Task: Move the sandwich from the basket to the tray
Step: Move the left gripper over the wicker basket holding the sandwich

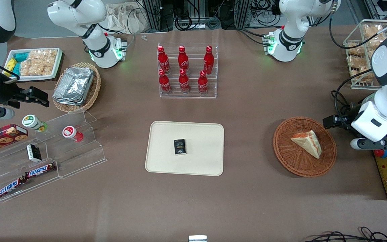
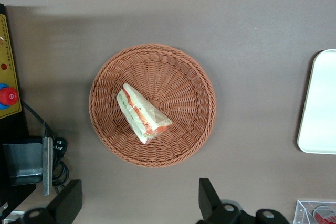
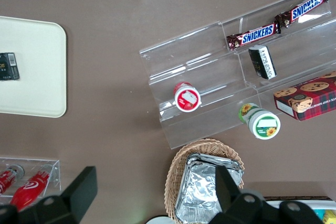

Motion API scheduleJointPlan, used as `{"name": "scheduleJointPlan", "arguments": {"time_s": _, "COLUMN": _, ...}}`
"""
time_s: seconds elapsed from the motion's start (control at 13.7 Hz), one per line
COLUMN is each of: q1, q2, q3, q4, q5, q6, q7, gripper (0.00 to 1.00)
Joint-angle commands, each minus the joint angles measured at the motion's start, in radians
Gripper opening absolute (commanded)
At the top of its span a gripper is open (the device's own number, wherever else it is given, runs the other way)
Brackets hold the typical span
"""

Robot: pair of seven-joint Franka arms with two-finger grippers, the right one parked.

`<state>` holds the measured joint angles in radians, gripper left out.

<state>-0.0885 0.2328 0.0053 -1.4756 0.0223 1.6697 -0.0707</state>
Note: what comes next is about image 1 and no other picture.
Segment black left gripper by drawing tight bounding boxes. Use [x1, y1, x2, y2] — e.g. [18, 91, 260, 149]
[323, 105, 362, 130]

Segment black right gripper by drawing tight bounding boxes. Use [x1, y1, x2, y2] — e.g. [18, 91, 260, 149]
[0, 80, 50, 109]

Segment triangle sandwich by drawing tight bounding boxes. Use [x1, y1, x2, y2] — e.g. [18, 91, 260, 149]
[291, 130, 323, 159]

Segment white rectangular snack tray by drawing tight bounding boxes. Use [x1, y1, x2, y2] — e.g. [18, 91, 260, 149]
[3, 48, 65, 82]

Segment round brown wicker basket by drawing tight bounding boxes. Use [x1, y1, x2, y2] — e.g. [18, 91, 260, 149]
[273, 116, 337, 178]

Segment oval tan wicker basket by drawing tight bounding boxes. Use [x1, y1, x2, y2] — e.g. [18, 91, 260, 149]
[52, 62, 102, 114]

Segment cream plastic tray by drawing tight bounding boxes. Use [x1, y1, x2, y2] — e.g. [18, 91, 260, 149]
[145, 121, 224, 176]

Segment green lid yoghurt cup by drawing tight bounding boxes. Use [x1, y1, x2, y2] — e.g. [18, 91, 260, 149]
[22, 114, 48, 132]

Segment rice cracker pack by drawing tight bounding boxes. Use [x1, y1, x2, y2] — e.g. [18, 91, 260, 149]
[28, 49, 58, 65]
[19, 61, 54, 77]

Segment stacked aluminium foil trays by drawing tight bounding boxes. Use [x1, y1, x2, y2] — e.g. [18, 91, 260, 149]
[53, 67, 95, 107]

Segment yellow snack packet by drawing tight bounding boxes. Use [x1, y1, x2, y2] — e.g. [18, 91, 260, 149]
[4, 58, 17, 76]

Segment red lid yoghurt cup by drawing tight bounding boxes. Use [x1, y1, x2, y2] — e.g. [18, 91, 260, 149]
[62, 125, 84, 143]

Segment red cookie box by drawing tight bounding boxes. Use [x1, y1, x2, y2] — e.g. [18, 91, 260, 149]
[0, 123, 29, 156]

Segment wrapped bread pack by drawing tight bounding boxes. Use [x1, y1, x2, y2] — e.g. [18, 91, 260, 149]
[346, 42, 366, 58]
[363, 24, 387, 47]
[351, 69, 376, 83]
[347, 55, 373, 70]

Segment small black white box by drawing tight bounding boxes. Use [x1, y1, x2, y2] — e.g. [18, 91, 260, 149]
[26, 144, 42, 163]

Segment snickers chocolate bar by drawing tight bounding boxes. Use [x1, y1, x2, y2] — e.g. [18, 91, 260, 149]
[0, 177, 26, 198]
[25, 162, 57, 179]

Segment clear acrylic stepped shelf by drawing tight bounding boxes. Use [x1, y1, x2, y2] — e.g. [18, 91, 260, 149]
[0, 109, 108, 203]

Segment white cloth bag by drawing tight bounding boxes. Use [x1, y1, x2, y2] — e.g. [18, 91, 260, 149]
[105, 3, 151, 34]

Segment red cola bottle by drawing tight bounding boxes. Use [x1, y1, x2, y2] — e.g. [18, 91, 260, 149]
[178, 69, 191, 94]
[178, 45, 190, 75]
[198, 70, 209, 95]
[158, 69, 172, 95]
[203, 46, 215, 75]
[158, 46, 171, 75]

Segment clear acrylic bottle rack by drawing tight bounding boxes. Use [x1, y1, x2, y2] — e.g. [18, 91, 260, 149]
[157, 42, 218, 99]

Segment black tissue pack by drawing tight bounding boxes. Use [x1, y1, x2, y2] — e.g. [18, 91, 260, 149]
[174, 139, 187, 156]

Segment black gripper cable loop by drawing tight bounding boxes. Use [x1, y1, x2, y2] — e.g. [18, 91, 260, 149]
[331, 69, 373, 125]

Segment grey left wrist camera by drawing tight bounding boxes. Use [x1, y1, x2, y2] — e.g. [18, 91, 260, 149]
[350, 136, 387, 151]

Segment white wire basket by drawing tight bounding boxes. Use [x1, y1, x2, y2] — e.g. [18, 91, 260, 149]
[343, 19, 387, 90]

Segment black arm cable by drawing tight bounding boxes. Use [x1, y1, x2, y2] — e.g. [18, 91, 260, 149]
[329, 10, 387, 49]

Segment black floor cables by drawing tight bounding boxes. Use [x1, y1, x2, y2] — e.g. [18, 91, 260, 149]
[303, 226, 387, 242]

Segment aluminium frame post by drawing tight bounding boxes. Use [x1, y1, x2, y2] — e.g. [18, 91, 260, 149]
[140, 0, 163, 33]
[235, 0, 252, 29]

